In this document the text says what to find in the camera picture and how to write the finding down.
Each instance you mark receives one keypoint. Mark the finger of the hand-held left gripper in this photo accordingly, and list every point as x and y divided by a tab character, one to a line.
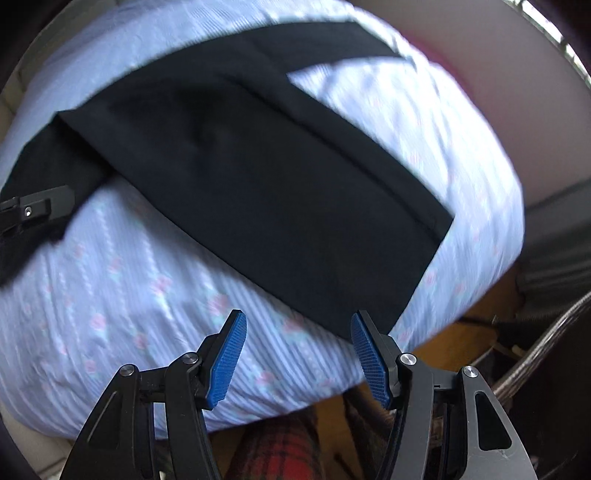
39	210

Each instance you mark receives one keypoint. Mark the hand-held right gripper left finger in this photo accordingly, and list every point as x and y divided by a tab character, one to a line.
227	357

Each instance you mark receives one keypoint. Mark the red plaid cloth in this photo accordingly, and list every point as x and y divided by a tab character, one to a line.
277	447

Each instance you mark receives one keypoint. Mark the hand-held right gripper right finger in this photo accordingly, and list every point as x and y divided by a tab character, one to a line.
369	360

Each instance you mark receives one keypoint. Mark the black pants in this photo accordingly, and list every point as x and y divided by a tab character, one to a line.
231	184

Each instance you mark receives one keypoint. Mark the floral light blue bedsheet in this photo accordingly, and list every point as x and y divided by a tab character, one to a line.
115	300

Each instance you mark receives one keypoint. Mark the grey cloth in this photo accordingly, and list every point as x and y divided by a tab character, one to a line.
558	240

